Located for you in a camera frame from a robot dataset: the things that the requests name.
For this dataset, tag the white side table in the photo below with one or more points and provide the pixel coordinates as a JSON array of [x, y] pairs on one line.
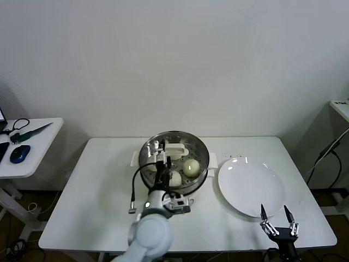
[[41, 152]]

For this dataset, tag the small black tool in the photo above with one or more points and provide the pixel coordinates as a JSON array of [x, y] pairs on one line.
[[15, 138]]

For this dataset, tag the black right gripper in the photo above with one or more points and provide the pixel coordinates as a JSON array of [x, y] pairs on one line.
[[285, 237]]

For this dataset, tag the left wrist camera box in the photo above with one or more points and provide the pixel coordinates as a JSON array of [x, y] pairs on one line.
[[180, 204]]

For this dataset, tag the white desk foot bar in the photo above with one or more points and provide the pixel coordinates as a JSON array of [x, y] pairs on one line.
[[338, 202]]

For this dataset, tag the white round plate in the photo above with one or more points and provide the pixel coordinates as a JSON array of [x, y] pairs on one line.
[[251, 188]]

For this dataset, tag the blue computer mouse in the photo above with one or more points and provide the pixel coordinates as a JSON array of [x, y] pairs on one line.
[[19, 154]]

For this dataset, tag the white desk with black label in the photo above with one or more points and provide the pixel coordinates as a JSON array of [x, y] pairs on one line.
[[340, 109]]

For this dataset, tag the stainless steel steamer basket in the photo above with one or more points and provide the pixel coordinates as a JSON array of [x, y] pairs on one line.
[[202, 178]]

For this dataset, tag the laptop screen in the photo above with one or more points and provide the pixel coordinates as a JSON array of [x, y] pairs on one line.
[[2, 117]]

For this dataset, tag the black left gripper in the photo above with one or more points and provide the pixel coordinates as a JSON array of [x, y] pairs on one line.
[[163, 177]]

